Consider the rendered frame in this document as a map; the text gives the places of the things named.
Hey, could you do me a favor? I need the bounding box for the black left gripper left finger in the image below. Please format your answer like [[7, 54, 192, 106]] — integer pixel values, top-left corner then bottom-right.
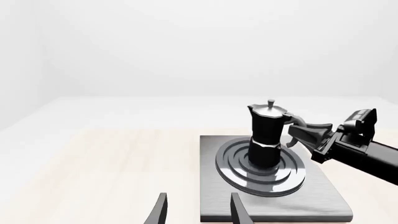
[[143, 192, 169, 224]]

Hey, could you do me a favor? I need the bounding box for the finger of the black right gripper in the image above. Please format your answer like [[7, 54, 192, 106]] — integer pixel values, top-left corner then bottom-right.
[[305, 122, 333, 136], [287, 123, 332, 153]]

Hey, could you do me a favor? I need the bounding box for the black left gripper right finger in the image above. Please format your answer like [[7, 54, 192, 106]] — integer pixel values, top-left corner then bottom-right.
[[230, 192, 254, 224]]

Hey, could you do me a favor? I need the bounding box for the flat black stove plate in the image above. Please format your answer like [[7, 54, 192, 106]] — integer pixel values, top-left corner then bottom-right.
[[199, 134, 354, 223]]

